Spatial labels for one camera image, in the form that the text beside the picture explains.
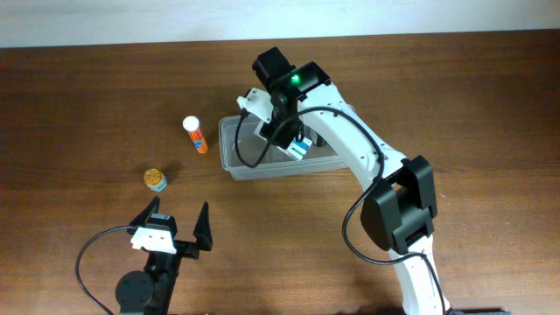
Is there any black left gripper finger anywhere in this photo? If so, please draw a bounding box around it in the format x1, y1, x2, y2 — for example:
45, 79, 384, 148
129, 196, 160, 228
193, 202, 213, 251

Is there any white Panadol medicine box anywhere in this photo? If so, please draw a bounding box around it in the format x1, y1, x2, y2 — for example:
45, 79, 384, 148
285, 137, 312, 160

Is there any dark brown syrup bottle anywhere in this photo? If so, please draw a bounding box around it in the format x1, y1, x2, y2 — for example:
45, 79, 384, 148
311, 134, 326, 147

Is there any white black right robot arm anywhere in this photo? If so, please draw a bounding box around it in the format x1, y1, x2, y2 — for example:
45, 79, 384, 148
238, 47, 455, 314

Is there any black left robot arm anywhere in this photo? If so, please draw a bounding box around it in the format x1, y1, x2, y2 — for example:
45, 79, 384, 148
115, 197, 213, 314

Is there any clear plastic container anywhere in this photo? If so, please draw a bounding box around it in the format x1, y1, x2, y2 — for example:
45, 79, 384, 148
219, 115, 347, 180

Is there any small gold-lid jar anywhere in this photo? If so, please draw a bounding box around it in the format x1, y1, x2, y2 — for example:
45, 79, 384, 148
143, 169, 167, 192

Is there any orange effervescent tablet tube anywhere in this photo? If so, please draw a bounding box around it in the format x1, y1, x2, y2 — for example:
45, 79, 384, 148
182, 115, 208, 154

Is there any black left camera cable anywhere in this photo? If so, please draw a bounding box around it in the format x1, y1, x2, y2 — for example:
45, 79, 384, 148
74, 225, 132, 315

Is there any black camera cable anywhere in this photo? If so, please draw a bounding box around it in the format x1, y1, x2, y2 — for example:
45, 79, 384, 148
74, 225, 132, 315
234, 106, 447, 315

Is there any black right camera cable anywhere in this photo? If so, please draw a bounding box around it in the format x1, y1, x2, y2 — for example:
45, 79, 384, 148
234, 106, 447, 315

